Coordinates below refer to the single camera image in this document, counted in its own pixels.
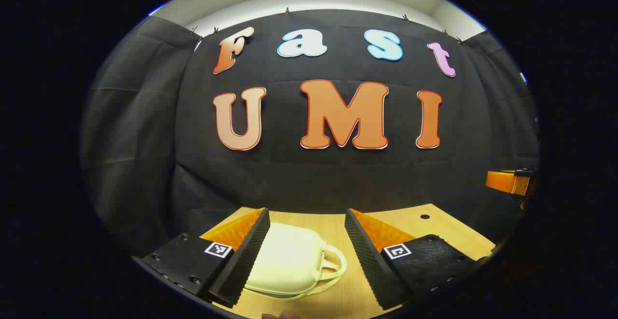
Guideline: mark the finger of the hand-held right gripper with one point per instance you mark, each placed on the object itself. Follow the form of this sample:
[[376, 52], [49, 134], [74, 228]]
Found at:
[[502, 182]]

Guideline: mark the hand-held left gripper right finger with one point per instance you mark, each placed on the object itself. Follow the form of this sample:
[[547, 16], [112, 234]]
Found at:
[[367, 261]]

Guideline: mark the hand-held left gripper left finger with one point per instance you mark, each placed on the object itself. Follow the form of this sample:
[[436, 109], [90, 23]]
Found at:
[[251, 256]]

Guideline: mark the cream suitcase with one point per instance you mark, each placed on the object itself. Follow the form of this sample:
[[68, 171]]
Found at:
[[289, 261]]

